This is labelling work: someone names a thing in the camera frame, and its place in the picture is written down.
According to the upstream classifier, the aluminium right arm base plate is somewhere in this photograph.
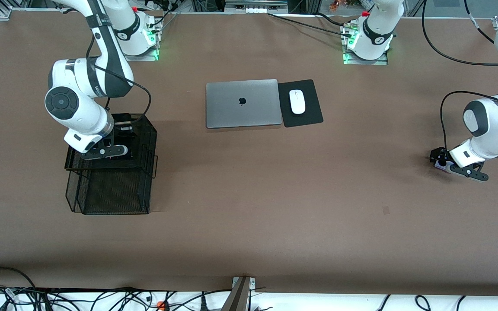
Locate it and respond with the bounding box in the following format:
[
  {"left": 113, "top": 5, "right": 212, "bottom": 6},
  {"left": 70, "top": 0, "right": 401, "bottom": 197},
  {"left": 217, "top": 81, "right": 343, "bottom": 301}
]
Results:
[{"left": 114, "top": 26, "right": 160, "bottom": 62}]

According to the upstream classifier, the white computer mouse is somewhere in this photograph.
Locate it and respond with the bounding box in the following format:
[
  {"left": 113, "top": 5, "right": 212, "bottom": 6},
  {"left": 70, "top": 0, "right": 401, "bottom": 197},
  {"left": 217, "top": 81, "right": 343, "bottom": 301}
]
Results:
[{"left": 289, "top": 89, "right": 306, "bottom": 115}]

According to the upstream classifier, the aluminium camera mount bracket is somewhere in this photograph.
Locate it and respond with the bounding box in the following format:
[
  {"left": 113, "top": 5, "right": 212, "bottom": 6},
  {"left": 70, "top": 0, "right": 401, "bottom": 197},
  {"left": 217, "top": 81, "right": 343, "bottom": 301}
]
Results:
[{"left": 221, "top": 276, "right": 257, "bottom": 311}]

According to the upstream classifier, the white power strip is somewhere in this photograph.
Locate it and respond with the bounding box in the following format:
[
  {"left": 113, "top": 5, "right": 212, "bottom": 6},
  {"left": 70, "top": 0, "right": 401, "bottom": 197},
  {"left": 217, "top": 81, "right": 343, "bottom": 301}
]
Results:
[{"left": 224, "top": 0, "right": 288, "bottom": 13}]

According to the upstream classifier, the silver closed laptop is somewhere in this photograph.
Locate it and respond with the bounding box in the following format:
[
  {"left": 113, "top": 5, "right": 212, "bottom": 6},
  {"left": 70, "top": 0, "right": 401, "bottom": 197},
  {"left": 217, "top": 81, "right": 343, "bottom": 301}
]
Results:
[{"left": 206, "top": 79, "right": 283, "bottom": 129}]

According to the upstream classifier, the black slab smartphone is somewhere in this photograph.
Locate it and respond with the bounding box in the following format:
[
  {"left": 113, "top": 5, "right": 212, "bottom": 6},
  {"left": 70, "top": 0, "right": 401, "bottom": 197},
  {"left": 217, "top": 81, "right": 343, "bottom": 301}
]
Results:
[{"left": 111, "top": 113, "right": 135, "bottom": 158}]

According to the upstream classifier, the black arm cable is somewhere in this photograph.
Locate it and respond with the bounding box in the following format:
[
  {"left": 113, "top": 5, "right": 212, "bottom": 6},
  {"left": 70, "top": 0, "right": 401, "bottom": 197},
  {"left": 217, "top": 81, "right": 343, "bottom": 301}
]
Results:
[
  {"left": 422, "top": 0, "right": 498, "bottom": 149},
  {"left": 86, "top": 37, "right": 152, "bottom": 126}
]

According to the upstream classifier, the black cable across table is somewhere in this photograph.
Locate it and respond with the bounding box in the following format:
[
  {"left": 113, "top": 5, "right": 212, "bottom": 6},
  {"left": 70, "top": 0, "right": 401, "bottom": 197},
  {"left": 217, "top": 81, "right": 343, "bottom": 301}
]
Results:
[{"left": 268, "top": 12, "right": 353, "bottom": 37}]

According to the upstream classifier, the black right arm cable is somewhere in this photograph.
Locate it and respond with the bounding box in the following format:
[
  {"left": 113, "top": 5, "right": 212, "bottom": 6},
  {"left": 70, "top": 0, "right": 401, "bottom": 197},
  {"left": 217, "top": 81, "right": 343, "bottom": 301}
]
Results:
[{"left": 86, "top": 37, "right": 152, "bottom": 126}]

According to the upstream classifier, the black looped cable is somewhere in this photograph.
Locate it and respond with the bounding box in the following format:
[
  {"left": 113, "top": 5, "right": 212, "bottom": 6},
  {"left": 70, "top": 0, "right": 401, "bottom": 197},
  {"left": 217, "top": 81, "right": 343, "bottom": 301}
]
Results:
[{"left": 0, "top": 267, "right": 38, "bottom": 311}]

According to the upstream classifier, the black mesh two-tier tray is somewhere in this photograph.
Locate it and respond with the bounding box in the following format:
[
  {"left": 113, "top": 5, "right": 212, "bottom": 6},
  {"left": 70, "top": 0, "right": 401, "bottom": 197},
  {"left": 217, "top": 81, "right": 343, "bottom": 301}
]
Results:
[{"left": 64, "top": 114, "right": 159, "bottom": 215}]

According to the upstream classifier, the black mouse pad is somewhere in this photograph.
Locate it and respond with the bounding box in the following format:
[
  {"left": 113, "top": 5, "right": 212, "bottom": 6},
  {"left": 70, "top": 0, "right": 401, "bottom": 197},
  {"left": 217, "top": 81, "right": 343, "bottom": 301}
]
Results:
[{"left": 278, "top": 79, "right": 324, "bottom": 128}]

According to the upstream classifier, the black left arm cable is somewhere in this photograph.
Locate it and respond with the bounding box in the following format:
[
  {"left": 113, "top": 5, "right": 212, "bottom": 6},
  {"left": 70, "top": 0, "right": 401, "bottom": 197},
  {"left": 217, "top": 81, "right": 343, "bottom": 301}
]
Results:
[{"left": 422, "top": 0, "right": 498, "bottom": 149}]

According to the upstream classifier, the aluminium left arm base plate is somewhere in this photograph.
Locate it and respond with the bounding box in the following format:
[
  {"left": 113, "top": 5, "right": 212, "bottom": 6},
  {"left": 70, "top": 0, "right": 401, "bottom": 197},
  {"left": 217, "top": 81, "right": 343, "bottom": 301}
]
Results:
[{"left": 342, "top": 24, "right": 389, "bottom": 65}]

